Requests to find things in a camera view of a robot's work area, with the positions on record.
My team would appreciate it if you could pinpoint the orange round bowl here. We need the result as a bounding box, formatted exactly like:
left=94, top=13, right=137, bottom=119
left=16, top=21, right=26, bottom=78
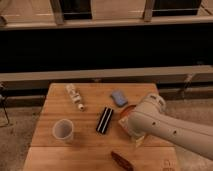
left=120, top=105, right=136, bottom=119

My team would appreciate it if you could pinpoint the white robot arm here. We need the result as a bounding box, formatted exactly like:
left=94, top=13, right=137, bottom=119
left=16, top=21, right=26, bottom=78
left=118, top=93, right=213, bottom=160

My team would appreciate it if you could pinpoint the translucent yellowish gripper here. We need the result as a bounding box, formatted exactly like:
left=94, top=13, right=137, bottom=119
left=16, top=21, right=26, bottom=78
left=118, top=116, right=146, bottom=148

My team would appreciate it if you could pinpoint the black white striped block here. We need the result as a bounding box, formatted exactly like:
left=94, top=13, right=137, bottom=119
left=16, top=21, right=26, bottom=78
left=96, top=107, right=114, bottom=134

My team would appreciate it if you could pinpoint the clear plastic cup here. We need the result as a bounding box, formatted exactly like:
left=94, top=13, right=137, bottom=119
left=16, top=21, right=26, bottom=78
left=52, top=119, right=74, bottom=143

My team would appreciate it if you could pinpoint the black stand at left edge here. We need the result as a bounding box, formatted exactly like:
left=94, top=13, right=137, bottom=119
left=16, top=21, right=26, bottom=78
left=0, top=82, right=10, bottom=127

